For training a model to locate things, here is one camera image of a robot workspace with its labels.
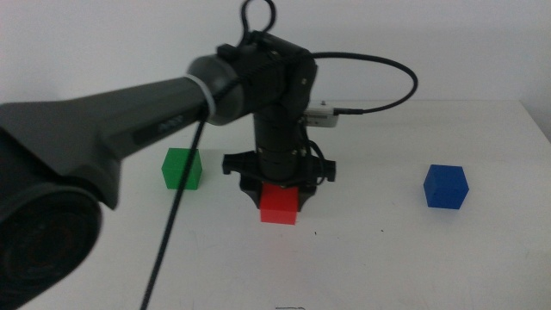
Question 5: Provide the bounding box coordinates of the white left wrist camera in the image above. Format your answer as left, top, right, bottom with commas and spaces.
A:
304, 101, 339, 129

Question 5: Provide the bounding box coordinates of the green cube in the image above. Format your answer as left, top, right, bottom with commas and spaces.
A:
161, 147, 203, 191

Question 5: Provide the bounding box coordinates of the black looped wrist cable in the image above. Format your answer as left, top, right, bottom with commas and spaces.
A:
238, 0, 277, 44

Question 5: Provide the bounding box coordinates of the red cube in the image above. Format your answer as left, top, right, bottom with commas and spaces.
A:
259, 182, 300, 226

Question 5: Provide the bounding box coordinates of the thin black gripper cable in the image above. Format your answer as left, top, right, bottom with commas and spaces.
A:
300, 137, 326, 184

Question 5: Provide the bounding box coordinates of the blue cube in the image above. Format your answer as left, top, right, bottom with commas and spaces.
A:
423, 164, 470, 211

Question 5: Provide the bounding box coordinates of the black braided camera cable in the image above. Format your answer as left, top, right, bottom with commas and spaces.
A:
138, 51, 419, 310

